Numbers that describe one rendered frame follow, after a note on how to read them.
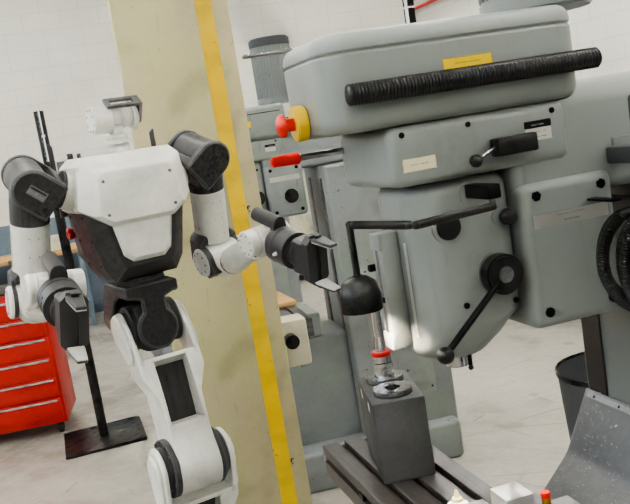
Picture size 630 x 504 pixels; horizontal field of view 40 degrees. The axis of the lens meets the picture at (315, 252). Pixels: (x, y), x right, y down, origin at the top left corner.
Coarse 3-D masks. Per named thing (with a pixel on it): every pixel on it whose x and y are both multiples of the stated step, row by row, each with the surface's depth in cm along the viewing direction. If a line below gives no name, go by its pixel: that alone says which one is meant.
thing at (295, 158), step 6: (324, 150) 157; (330, 150) 157; (336, 150) 157; (342, 150) 158; (276, 156) 154; (282, 156) 154; (288, 156) 154; (294, 156) 155; (300, 156) 155; (306, 156) 156; (312, 156) 156; (318, 156) 157; (324, 156) 157; (270, 162) 155; (276, 162) 154; (282, 162) 154; (288, 162) 155; (294, 162) 155; (300, 162) 156
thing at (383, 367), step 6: (390, 354) 203; (372, 360) 204; (378, 360) 202; (384, 360) 202; (390, 360) 203; (378, 366) 203; (384, 366) 202; (390, 366) 203; (378, 372) 203; (384, 372) 203; (390, 372) 203
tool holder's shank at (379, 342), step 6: (378, 312) 202; (372, 318) 202; (378, 318) 202; (372, 324) 203; (378, 324) 202; (378, 330) 202; (378, 336) 202; (378, 342) 202; (384, 342) 203; (378, 348) 203; (384, 348) 203
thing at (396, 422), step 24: (360, 384) 206; (384, 384) 198; (408, 384) 195; (384, 408) 189; (408, 408) 190; (384, 432) 190; (408, 432) 191; (384, 456) 191; (408, 456) 191; (432, 456) 192; (384, 480) 192
